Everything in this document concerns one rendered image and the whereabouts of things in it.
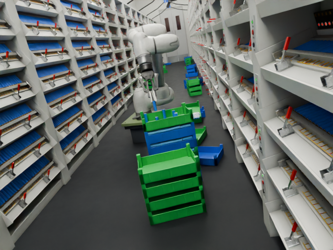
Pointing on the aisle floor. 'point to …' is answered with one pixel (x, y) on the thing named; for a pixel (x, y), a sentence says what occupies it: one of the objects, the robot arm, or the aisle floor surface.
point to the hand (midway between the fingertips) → (152, 96)
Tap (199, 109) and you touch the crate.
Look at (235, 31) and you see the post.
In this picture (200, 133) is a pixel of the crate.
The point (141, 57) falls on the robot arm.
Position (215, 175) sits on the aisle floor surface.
